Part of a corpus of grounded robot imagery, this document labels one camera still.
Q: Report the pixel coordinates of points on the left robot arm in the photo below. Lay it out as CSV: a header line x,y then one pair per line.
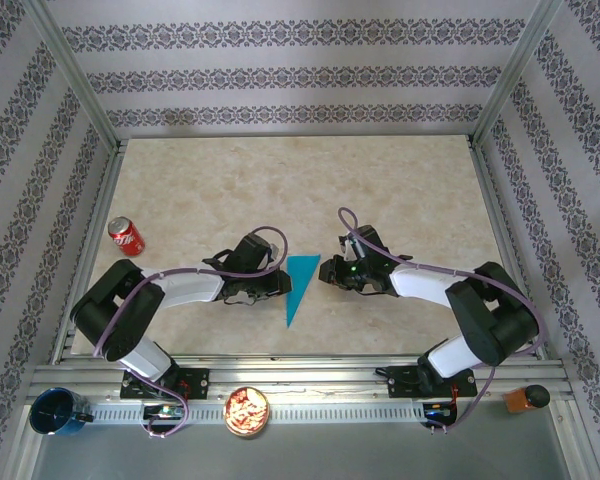
x,y
115,315

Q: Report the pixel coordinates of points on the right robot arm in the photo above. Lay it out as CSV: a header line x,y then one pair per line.
x,y
490,320

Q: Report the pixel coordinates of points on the bowl of red food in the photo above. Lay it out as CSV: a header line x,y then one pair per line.
x,y
246,411

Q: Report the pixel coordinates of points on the red soda can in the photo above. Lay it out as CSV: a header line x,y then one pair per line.
x,y
126,236

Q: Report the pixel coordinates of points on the small circuit board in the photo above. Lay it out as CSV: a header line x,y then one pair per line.
x,y
437,410
162,411

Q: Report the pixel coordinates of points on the grey metal shelf panel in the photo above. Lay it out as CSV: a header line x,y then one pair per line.
x,y
305,455

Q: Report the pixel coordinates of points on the brown jar with black lid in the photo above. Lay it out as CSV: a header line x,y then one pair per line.
x,y
522,400

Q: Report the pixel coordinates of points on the blue mug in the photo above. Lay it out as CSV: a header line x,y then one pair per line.
x,y
55,412

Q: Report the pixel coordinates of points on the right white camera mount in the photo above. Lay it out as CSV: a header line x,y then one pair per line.
x,y
348,247

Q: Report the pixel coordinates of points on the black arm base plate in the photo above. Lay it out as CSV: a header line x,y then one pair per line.
x,y
195,382
400,381

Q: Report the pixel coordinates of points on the aluminium side rail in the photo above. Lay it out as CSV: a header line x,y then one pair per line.
x,y
87,260
491,200

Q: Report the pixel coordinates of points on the aluminium frame post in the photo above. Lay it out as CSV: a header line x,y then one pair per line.
x,y
70,75
517,75

